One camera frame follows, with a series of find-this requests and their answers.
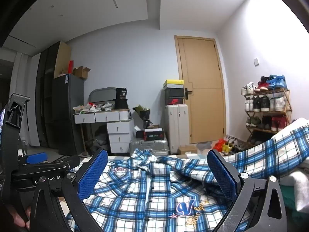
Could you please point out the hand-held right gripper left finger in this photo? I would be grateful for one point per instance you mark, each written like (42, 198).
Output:
(93, 174)

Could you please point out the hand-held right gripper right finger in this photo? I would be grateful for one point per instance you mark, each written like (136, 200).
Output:
(223, 175)

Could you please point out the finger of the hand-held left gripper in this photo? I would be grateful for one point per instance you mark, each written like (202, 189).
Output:
(67, 160)
(36, 158)

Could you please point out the blue white plaid shirt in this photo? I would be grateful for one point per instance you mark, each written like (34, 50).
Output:
(135, 198)

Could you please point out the person's left hand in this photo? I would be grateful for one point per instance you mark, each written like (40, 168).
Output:
(18, 218)

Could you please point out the red plastic bag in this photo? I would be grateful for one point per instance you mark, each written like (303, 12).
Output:
(218, 146)

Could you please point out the pile of shoes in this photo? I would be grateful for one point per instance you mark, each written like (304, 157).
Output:
(237, 143)

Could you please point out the dark bag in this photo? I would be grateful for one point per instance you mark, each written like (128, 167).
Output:
(101, 137)

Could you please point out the flat cardboard box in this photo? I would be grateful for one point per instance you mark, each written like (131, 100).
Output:
(187, 150)

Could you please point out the black fridge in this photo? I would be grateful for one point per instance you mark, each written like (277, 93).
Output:
(65, 113)

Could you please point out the white drawer desk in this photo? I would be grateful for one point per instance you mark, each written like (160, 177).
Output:
(120, 135)

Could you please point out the silver suitcase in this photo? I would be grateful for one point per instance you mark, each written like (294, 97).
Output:
(144, 147)

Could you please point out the desk clutter pile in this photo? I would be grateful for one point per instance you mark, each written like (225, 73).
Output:
(94, 106)

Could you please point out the white suitcase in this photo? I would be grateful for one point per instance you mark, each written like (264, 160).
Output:
(176, 125)

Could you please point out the teal cloth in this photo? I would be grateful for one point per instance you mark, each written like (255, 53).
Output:
(289, 198)

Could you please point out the black red striped shoe box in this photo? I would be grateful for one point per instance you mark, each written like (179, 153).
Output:
(154, 135)

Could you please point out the grey rounded chair back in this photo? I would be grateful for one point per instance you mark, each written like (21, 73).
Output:
(101, 94)

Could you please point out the black bag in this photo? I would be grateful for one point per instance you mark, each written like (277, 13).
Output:
(121, 104)

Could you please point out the wooden shoe rack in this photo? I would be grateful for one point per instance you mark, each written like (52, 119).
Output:
(265, 112)

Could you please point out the light grey hoodie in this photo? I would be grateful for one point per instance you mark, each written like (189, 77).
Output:
(299, 188)

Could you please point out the dark wrapped flower bouquet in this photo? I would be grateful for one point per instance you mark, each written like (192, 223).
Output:
(142, 112)

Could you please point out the black printed box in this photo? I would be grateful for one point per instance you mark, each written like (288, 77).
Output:
(121, 93)

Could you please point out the open cardboard box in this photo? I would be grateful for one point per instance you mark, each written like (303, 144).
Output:
(80, 72)

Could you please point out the dark grey shoe box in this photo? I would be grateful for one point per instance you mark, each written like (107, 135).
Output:
(174, 93)

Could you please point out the light wooden door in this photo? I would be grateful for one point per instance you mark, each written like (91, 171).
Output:
(202, 77)

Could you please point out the yellow lid shoe box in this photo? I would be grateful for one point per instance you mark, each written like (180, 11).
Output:
(173, 83)

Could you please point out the white light switch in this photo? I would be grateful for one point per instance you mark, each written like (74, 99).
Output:
(256, 61)

